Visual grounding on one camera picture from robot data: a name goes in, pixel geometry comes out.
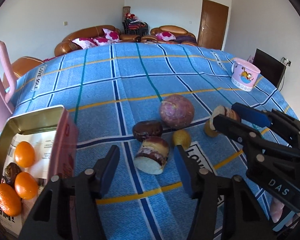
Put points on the small brown cut fruit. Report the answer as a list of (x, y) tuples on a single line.
[(230, 113)]

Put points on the pink metal tin box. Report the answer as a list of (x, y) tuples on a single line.
[(62, 159)]

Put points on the brown leather sofa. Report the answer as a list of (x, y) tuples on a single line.
[(96, 36)]

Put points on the yellow green small fruit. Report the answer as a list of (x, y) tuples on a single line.
[(181, 137)]

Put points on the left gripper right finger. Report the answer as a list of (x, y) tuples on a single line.
[(243, 217)]

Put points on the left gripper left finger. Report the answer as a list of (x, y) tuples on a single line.
[(67, 209)]

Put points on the dark red date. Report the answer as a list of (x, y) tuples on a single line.
[(145, 129)]

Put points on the purple passion fruit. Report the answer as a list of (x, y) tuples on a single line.
[(176, 111)]

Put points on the white pink floral pillow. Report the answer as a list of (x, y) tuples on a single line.
[(85, 43)]

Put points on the printed paper leaflet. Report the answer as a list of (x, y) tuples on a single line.
[(42, 143)]

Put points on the armchair floral pillow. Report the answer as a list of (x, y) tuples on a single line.
[(165, 36)]

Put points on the dark brown mangosteen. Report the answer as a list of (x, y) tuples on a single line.
[(10, 173)]

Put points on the brown leather armchair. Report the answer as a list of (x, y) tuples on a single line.
[(182, 35)]

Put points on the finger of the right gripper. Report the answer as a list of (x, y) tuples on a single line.
[(250, 138), (285, 126)]

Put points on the stacked dark chairs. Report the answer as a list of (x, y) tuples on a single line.
[(133, 26)]

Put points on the black television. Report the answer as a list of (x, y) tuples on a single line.
[(272, 69)]

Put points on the brown leather chair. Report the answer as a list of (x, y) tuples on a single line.
[(24, 64)]

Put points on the brown wooden door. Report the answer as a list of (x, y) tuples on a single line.
[(213, 22)]

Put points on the white brown cut fruit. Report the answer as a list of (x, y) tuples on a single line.
[(152, 156)]

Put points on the blue plaid tablecloth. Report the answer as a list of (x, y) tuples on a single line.
[(107, 90)]

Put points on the pink cartoon cup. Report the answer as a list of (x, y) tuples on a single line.
[(244, 74)]

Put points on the large orange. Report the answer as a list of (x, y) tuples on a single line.
[(10, 202)]

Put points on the right hand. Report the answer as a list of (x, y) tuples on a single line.
[(276, 210)]

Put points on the small orange tangerine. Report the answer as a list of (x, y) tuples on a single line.
[(25, 186)]

